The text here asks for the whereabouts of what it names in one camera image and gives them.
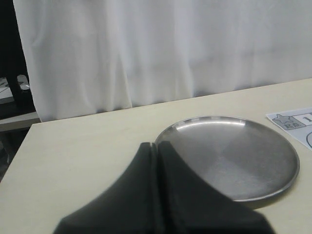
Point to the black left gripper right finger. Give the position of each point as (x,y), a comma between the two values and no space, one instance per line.
(192,206)

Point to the white fabric curtain backdrop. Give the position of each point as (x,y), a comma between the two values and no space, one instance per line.
(91,56)

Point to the printed paper game board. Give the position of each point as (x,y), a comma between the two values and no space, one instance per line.
(296,123)

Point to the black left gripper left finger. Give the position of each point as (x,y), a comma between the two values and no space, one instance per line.
(130,206)

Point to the grey side table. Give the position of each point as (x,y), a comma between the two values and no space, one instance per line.
(13,131)

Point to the round stainless steel plate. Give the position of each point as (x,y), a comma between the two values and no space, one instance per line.
(243,159)

